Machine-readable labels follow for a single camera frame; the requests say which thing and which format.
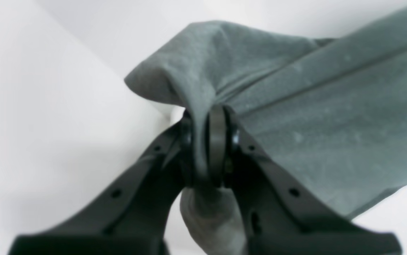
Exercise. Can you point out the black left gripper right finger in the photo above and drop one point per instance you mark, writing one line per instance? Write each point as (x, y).
(280, 216)

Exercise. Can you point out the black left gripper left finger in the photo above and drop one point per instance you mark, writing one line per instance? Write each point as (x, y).
(130, 215)

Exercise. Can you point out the dark grey T-shirt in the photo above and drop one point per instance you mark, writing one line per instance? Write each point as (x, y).
(332, 112)

